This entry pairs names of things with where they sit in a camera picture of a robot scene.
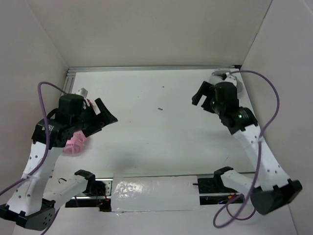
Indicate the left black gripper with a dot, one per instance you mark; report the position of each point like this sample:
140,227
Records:
103,118

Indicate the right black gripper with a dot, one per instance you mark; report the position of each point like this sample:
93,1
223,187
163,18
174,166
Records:
204,89

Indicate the white grey headphones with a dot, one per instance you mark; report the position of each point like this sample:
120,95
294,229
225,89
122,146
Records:
223,75

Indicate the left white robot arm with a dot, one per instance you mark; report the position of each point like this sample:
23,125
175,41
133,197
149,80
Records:
30,206

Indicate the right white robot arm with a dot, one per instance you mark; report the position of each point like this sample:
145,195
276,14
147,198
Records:
273,188

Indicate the pink headphones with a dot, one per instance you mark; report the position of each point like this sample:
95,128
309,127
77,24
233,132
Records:
76,144

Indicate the white glossy cover panel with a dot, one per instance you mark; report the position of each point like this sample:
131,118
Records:
155,194

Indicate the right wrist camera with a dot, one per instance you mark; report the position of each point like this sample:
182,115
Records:
231,78

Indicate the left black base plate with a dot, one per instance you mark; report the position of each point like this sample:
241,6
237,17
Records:
102,191

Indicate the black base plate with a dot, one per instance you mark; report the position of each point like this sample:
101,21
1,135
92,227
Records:
212,194
102,191

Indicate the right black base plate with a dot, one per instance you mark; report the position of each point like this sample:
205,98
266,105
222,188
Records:
212,194

